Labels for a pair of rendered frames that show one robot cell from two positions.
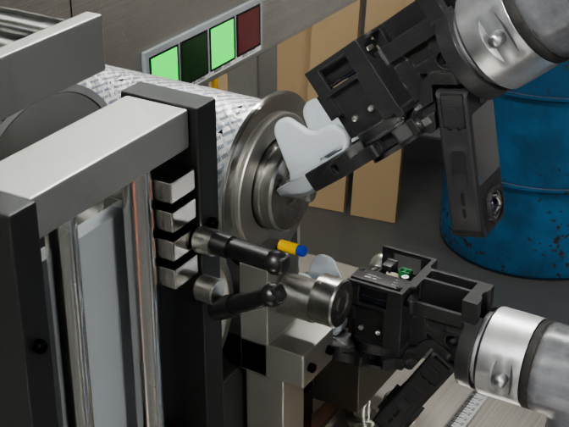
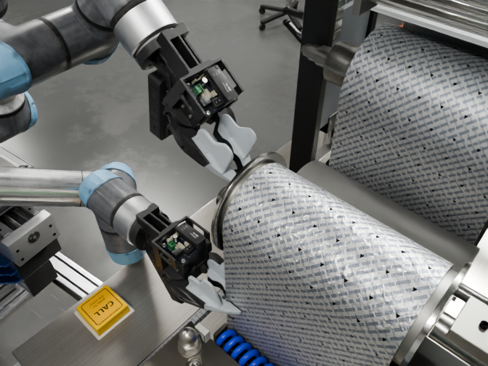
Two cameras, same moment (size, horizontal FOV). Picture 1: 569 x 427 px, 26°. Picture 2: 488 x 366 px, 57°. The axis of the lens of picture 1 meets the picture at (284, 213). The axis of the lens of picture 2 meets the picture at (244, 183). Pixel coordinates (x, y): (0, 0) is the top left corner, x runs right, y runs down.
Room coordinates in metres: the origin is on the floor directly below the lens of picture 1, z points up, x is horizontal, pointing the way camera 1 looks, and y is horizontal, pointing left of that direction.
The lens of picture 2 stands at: (1.30, 0.08, 1.68)
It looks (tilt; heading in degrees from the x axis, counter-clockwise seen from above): 44 degrees down; 192
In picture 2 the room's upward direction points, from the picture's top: straight up
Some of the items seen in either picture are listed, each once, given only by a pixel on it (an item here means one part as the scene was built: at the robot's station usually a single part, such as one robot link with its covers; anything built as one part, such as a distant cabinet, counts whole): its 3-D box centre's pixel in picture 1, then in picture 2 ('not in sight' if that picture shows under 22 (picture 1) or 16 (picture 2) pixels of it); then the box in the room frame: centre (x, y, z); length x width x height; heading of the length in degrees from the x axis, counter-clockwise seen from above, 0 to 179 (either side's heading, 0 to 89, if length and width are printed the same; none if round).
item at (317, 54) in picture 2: not in sight; (318, 54); (0.65, 0.07, 1.34); 0.06 x 0.03 x 0.03; 59
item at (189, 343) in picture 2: not in sight; (188, 338); (1.01, -0.06, 1.05); 0.04 x 0.04 x 0.04
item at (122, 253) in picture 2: not in sight; (123, 229); (0.80, -0.26, 1.01); 0.11 x 0.08 x 0.11; 28
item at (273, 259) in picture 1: (246, 252); (295, 13); (0.57, 0.02, 1.37); 0.05 x 0.01 x 0.01; 59
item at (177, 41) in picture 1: (207, 50); not in sight; (1.40, 0.09, 1.19); 0.25 x 0.01 x 0.07; 149
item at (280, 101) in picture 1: (270, 180); (251, 202); (0.90, 0.01, 1.25); 0.15 x 0.01 x 0.15; 149
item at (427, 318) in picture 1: (419, 320); (171, 245); (0.90, -0.12, 1.12); 0.12 x 0.08 x 0.09; 59
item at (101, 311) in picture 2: not in sight; (103, 309); (0.92, -0.27, 0.91); 0.07 x 0.07 x 0.02; 59
